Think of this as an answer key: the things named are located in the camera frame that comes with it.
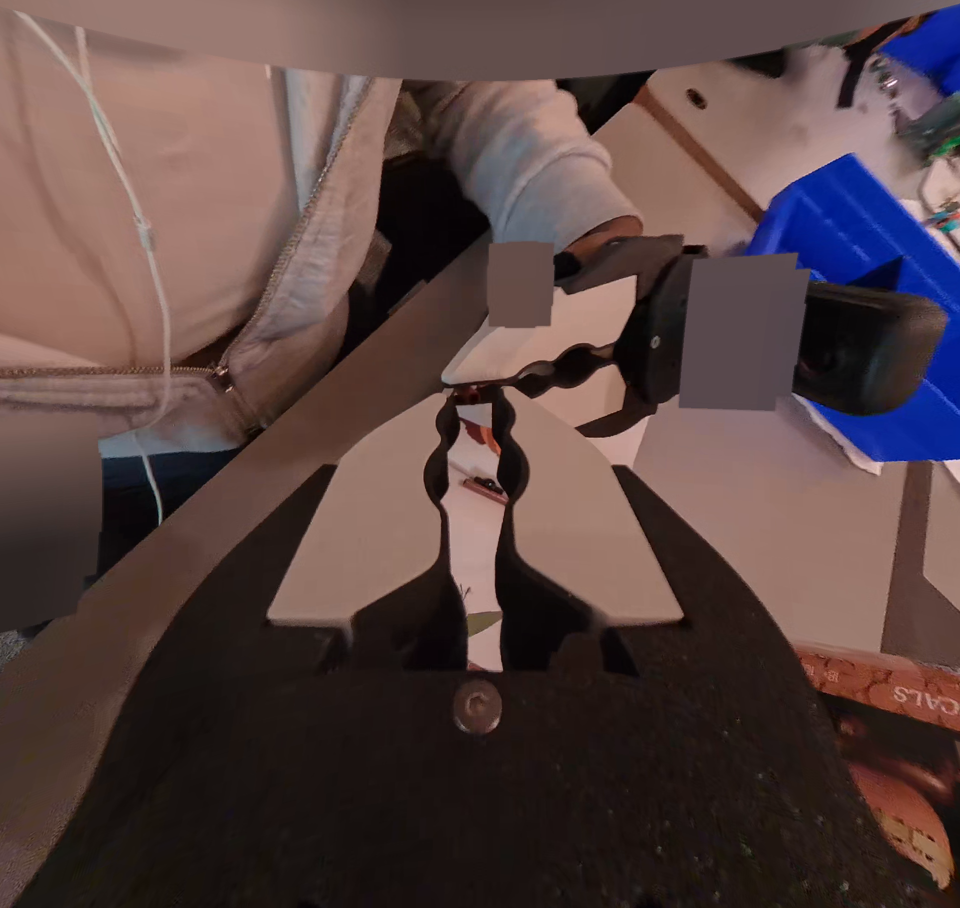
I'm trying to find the person's left forearm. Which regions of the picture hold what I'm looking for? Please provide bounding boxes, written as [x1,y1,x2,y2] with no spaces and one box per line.
[405,79,646,257]

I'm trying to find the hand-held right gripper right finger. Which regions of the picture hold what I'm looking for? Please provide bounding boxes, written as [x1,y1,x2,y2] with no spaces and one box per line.
[491,389,685,675]

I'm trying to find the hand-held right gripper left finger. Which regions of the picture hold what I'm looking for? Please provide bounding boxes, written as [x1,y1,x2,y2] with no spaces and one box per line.
[267,392,468,672]

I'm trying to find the person's left hand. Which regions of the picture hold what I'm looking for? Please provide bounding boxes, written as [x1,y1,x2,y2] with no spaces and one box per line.
[571,218,646,255]

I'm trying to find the white earphone cable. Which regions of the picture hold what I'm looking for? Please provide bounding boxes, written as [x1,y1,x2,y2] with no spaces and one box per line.
[13,10,174,527]

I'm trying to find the printed cardboard box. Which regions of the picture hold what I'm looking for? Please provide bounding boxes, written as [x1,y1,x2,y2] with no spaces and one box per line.
[793,644,960,893]

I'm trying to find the person's dark trousers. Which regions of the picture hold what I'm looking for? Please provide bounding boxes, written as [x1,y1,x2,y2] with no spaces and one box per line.
[97,447,245,579]

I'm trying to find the grey zip hoodie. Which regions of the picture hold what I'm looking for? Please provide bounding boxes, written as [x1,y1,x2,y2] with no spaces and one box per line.
[0,8,406,459]

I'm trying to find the large blue plastic bin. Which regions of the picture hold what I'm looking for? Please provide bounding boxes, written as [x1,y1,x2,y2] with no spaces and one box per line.
[742,152,960,464]

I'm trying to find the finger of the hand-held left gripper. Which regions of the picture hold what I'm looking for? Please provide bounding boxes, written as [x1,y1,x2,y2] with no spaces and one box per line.
[441,278,639,401]

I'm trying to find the green brick plant model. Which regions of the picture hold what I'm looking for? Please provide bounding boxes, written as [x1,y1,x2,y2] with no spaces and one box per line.
[870,53,960,234]

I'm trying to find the white side table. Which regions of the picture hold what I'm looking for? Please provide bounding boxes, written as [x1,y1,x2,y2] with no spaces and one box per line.
[588,53,909,258]

